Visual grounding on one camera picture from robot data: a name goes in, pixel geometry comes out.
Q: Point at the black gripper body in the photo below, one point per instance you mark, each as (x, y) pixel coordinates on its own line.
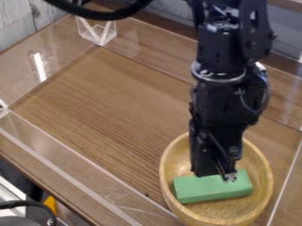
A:
(228, 102)

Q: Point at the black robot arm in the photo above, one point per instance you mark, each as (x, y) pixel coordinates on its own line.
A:
(234, 35)

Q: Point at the light wooden bowl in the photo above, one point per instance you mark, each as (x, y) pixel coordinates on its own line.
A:
(237, 211)

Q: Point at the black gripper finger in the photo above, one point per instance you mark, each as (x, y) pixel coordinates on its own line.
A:
(228, 156)
(201, 155)

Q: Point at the clear acrylic front wall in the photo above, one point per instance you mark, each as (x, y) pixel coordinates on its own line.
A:
(85, 187)

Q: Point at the green rectangular block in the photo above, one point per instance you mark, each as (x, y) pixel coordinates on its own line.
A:
(197, 189)

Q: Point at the clear acrylic corner bracket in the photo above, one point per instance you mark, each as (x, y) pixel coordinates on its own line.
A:
(99, 34)

